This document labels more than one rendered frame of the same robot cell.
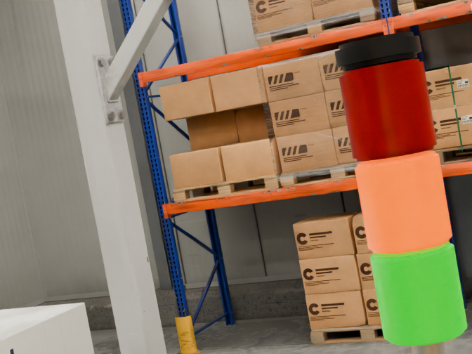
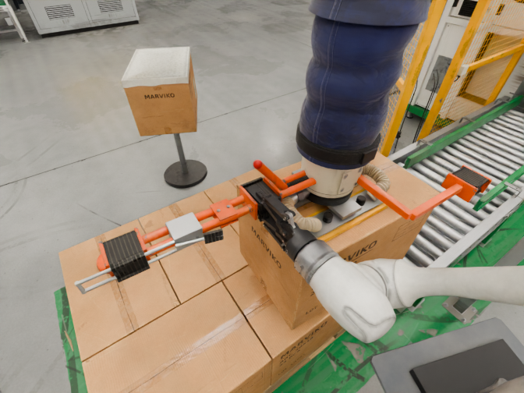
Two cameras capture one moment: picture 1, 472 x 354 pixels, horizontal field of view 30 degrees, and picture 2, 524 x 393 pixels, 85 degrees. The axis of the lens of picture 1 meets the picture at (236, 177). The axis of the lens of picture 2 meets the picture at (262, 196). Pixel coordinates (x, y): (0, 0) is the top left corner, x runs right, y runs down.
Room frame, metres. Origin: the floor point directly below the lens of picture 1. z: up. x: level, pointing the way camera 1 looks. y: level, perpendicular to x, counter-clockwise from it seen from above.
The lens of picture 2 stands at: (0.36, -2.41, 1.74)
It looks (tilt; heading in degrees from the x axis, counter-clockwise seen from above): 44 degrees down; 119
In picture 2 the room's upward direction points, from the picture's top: straight up
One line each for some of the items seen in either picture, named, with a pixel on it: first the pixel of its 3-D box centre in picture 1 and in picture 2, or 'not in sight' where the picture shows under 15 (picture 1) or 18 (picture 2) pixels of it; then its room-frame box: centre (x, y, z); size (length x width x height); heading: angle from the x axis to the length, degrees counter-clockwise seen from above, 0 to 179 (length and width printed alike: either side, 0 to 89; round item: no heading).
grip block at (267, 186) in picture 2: not in sight; (260, 197); (0.09, -1.93, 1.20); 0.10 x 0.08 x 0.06; 152
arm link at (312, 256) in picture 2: not in sight; (315, 260); (0.29, -2.04, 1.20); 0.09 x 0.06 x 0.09; 63
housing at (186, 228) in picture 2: not in sight; (185, 231); (-0.01, -2.12, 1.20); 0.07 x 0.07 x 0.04; 62
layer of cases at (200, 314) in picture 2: not in sight; (216, 285); (-0.22, -1.86, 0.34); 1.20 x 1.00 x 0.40; 64
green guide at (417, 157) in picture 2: not in sight; (466, 124); (0.78, 0.08, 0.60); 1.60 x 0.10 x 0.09; 64
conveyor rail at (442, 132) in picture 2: not in sight; (427, 146); (0.57, -0.21, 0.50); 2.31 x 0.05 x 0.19; 64
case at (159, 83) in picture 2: not in sight; (165, 89); (-1.29, -0.93, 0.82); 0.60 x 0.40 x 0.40; 128
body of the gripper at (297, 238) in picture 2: not in sight; (294, 238); (0.23, -2.01, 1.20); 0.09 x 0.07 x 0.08; 153
